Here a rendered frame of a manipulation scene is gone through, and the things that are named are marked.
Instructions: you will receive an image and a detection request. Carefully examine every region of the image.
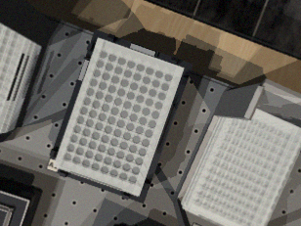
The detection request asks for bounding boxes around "grey flat base plate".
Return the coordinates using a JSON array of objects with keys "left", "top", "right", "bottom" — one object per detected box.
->
[{"left": 0, "top": 12, "right": 301, "bottom": 226}]

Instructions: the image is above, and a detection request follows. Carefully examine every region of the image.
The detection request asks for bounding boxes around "dark grey plate nest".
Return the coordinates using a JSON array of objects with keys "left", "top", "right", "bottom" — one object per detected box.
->
[{"left": 0, "top": 177, "right": 42, "bottom": 226}]

